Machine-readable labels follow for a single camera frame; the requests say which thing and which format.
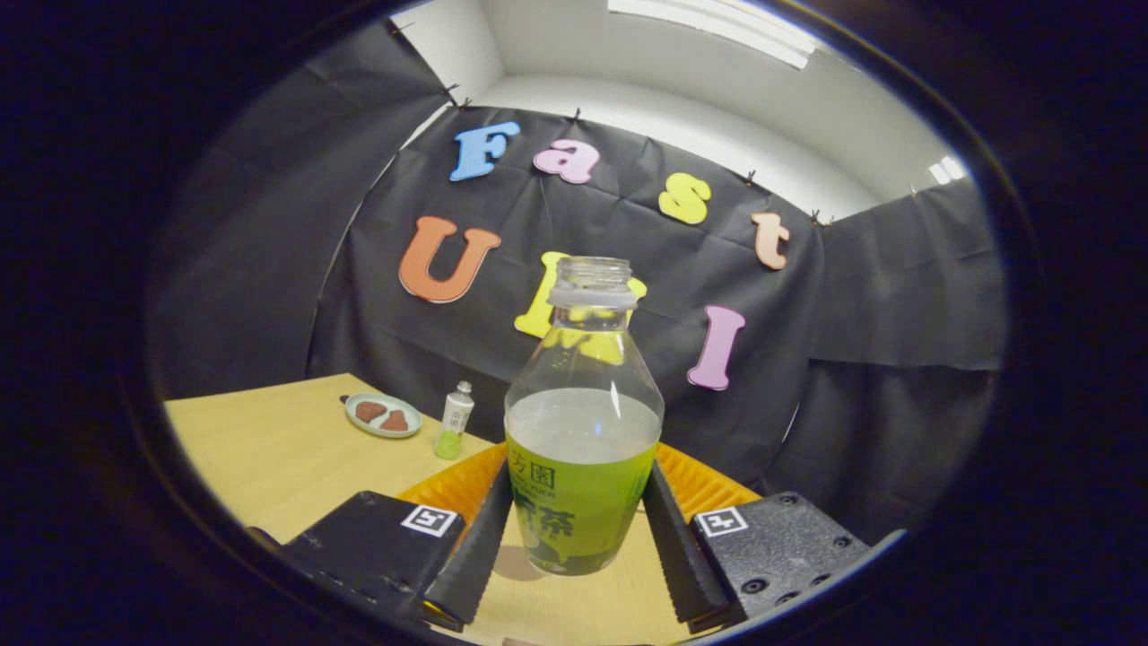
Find green label juice bottle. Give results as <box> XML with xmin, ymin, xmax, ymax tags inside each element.
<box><xmin>504</xmin><ymin>256</ymin><xmax>665</xmax><ymax>577</ymax></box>

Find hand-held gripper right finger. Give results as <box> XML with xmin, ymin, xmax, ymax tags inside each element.
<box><xmin>641</xmin><ymin>442</ymin><xmax>871</xmax><ymax>633</ymax></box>

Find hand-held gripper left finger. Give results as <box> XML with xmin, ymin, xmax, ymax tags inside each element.
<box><xmin>247</xmin><ymin>441</ymin><xmax>515</xmax><ymax>633</ymax></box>

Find small green drink bottle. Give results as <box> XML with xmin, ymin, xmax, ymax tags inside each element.
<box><xmin>433</xmin><ymin>380</ymin><xmax>475</xmax><ymax>461</ymax></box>

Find pale green plate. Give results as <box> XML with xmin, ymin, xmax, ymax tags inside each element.
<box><xmin>344</xmin><ymin>393</ymin><xmax>422</xmax><ymax>440</ymax></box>

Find wooden table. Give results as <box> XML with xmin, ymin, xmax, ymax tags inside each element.
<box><xmin>164</xmin><ymin>372</ymin><xmax>709</xmax><ymax>646</ymax></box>

